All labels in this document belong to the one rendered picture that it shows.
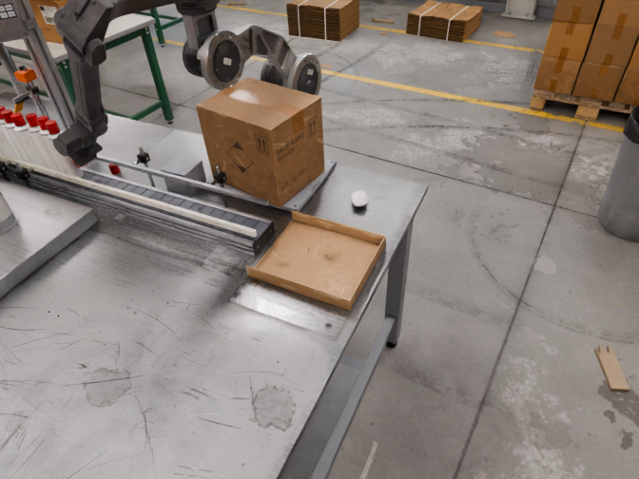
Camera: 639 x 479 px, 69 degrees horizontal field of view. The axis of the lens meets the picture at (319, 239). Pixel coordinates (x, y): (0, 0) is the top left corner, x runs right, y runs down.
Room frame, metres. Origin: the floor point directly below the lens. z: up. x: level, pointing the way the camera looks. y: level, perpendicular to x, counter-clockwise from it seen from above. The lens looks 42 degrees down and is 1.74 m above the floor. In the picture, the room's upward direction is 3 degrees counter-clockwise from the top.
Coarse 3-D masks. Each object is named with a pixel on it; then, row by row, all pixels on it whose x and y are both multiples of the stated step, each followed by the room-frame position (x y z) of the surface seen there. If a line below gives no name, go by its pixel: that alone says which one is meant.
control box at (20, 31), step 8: (0, 0) 1.50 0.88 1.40; (8, 0) 1.51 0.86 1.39; (16, 8) 1.52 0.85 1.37; (0, 24) 1.49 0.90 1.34; (8, 24) 1.50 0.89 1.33; (16, 24) 1.51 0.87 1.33; (24, 24) 1.52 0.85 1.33; (0, 32) 1.48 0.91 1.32; (8, 32) 1.49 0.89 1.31; (16, 32) 1.50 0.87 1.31; (24, 32) 1.51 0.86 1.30; (0, 40) 1.48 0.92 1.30; (8, 40) 1.49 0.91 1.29
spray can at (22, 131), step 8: (16, 120) 1.41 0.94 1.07; (24, 120) 1.42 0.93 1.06; (16, 128) 1.40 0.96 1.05; (24, 128) 1.40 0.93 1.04; (24, 136) 1.40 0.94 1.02; (24, 144) 1.40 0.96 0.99; (32, 144) 1.40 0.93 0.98; (32, 152) 1.40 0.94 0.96; (32, 160) 1.40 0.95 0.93; (40, 160) 1.40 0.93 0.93
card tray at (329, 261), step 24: (312, 216) 1.08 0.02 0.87; (288, 240) 1.02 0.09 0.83; (312, 240) 1.01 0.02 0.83; (336, 240) 1.00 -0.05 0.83; (360, 240) 1.00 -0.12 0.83; (384, 240) 0.96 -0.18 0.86; (264, 264) 0.92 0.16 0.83; (288, 264) 0.92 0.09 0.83; (312, 264) 0.91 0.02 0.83; (336, 264) 0.91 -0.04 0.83; (360, 264) 0.90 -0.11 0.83; (288, 288) 0.83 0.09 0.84; (312, 288) 0.79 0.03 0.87; (336, 288) 0.82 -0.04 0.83; (360, 288) 0.81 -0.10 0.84
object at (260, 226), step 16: (48, 176) 1.37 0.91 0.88; (96, 176) 1.35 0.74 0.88; (96, 192) 1.26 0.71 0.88; (144, 192) 1.24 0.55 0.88; (160, 192) 1.24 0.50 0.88; (192, 208) 1.14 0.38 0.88; (208, 208) 1.13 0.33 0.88; (208, 224) 1.06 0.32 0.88; (240, 224) 1.05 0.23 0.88; (256, 224) 1.04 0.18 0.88; (256, 240) 0.97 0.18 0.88
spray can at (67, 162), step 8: (48, 128) 1.34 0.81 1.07; (56, 128) 1.35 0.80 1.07; (48, 136) 1.34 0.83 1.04; (56, 136) 1.34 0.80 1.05; (56, 152) 1.33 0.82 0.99; (64, 160) 1.33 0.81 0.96; (64, 168) 1.33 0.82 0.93; (72, 168) 1.33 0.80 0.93; (80, 168) 1.36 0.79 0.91; (80, 176) 1.34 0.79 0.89
